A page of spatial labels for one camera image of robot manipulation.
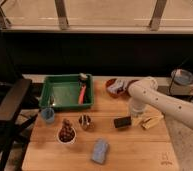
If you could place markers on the black office chair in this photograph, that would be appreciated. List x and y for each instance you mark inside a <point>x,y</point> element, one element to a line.
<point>10,108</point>

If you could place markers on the small metal cup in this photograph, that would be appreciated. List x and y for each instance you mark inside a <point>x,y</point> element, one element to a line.
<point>85,122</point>

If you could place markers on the green plastic tray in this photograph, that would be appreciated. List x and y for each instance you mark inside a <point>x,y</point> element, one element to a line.
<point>62,92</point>

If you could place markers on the orange handled brush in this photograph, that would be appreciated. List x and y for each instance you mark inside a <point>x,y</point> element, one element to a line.
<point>83,79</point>

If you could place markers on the orange bowl with cloth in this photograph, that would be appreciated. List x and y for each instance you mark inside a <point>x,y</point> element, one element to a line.
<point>116,87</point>

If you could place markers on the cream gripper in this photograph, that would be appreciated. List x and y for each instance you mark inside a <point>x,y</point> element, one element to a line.
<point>136,120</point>

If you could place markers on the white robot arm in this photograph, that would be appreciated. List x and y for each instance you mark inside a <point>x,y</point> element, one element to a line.
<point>144,92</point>

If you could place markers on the blue sponge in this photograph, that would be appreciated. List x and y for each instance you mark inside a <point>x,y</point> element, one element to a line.
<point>99,151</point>

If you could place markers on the blue plastic cup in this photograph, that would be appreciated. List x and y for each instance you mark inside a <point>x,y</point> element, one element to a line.
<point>48,115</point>

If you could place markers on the white bowl of pinecones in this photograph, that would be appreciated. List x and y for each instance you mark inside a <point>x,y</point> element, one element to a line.
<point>67,134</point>

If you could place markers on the yellow banana toy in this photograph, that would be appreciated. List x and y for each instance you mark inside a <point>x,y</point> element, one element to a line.
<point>151,121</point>

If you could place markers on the black eraser block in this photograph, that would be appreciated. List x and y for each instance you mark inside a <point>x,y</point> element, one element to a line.
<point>122,122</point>

